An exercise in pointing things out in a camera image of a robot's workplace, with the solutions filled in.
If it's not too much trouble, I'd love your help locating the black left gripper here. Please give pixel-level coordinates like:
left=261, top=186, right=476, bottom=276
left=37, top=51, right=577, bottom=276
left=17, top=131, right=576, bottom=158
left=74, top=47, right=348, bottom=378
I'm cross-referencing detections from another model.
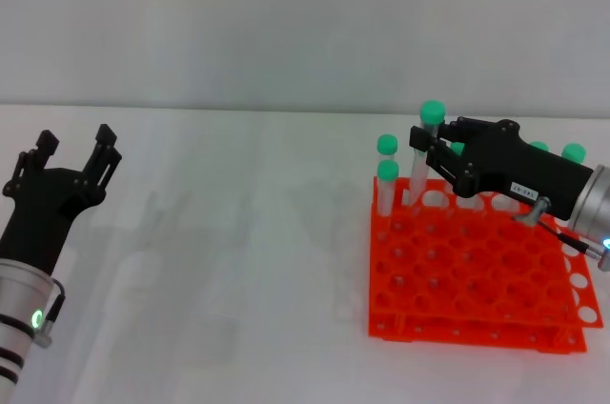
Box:
left=0, top=123, right=124, bottom=275

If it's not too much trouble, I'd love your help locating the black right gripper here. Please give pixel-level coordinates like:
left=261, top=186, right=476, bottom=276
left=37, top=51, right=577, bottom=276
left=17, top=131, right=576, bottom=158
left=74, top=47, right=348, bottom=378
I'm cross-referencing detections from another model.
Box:
left=410, top=116, right=595, bottom=222

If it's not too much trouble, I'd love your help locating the orange plastic test tube rack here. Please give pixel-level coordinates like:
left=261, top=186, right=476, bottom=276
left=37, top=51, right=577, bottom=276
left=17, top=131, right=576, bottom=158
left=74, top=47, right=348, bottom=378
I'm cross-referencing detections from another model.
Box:
left=367, top=176, right=604, bottom=355

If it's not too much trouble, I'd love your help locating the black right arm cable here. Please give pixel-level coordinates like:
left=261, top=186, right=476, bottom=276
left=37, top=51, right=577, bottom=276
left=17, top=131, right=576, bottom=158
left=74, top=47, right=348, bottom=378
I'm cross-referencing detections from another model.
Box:
left=512, top=197, right=605, bottom=261

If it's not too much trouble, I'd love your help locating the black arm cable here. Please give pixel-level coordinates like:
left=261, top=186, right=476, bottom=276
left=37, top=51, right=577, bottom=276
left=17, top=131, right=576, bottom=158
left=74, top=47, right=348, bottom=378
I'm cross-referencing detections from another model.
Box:
left=33, top=277, right=67, bottom=349
left=512, top=197, right=605, bottom=261

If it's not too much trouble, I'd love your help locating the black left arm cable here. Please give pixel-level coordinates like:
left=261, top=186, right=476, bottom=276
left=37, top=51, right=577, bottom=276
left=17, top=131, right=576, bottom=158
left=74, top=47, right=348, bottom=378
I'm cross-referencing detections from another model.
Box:
left=33, top=277, right=67, bottom=349

